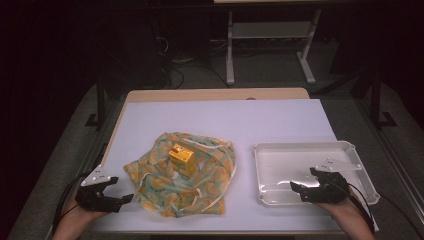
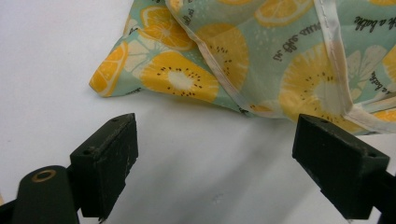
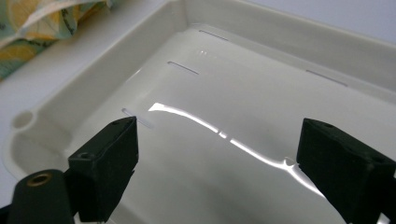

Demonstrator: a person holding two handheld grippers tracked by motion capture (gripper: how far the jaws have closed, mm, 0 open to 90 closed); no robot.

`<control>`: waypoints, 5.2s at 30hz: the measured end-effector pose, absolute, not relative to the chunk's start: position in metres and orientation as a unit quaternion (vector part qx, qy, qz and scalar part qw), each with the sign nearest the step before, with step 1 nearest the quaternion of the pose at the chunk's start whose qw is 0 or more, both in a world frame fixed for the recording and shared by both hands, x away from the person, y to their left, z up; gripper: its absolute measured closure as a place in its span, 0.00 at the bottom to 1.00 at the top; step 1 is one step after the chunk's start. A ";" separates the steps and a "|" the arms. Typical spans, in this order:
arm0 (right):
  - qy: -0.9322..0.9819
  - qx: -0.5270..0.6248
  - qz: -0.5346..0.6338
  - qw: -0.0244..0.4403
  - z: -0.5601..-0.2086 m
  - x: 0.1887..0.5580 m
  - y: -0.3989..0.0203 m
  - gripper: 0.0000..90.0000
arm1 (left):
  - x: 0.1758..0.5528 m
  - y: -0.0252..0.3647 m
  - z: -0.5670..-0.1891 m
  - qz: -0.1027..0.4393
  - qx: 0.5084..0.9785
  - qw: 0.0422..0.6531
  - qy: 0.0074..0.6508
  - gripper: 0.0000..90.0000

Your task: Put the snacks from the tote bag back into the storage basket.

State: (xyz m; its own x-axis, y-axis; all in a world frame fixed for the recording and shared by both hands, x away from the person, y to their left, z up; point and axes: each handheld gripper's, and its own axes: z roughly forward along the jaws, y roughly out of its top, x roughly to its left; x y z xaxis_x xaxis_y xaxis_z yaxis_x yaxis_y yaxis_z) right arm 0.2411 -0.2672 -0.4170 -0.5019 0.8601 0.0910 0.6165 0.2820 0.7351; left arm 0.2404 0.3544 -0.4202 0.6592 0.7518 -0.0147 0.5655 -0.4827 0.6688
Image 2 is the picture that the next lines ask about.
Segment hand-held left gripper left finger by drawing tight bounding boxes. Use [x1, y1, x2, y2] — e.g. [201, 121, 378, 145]
[69, 112, 139, 221]

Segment fruit print fabric apron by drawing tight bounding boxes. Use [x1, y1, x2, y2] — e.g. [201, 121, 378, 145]
[89, 0, 396, 135]

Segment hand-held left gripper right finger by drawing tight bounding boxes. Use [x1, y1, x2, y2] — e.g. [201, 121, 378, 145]
[291, 113, 390, 220]

